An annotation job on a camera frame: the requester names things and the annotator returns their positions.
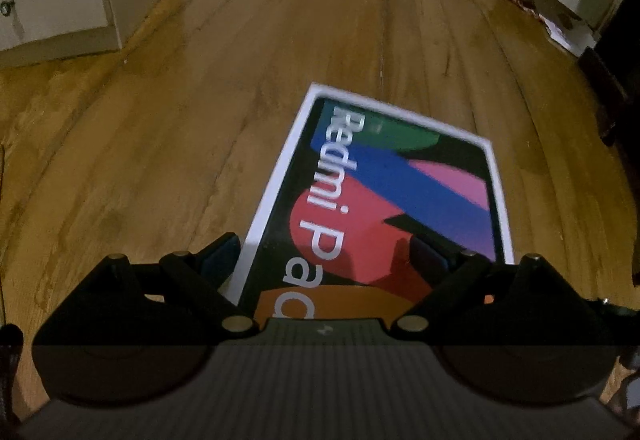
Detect Redmi Pad box lid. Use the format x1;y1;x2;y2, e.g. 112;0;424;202
224;83;513;322

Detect papers on floor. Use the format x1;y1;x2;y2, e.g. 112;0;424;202
508;0;596;57

